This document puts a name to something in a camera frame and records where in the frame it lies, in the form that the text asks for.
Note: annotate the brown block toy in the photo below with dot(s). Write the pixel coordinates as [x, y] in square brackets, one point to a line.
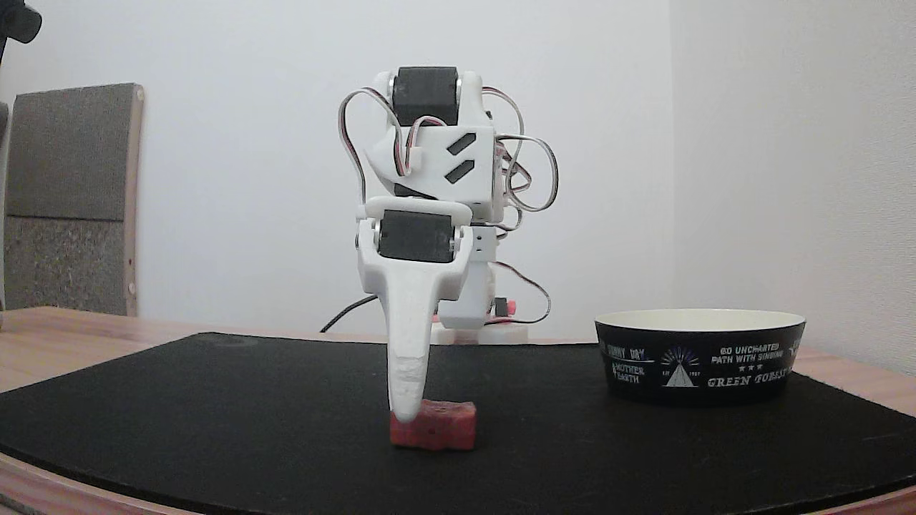
[444, 427]

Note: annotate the navy printed paper bowl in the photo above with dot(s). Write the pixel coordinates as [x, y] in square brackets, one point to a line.
[701, 365]

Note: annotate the black orange table clamp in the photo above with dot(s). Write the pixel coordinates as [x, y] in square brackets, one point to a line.
[506, 307]

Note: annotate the black desk mat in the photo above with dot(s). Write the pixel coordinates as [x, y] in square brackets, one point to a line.
[215, 415]

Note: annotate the grey fabric panel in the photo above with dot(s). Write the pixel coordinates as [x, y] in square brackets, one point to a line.
[64, 200]

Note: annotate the black camera device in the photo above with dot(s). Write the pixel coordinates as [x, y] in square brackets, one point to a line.
[18, 21]

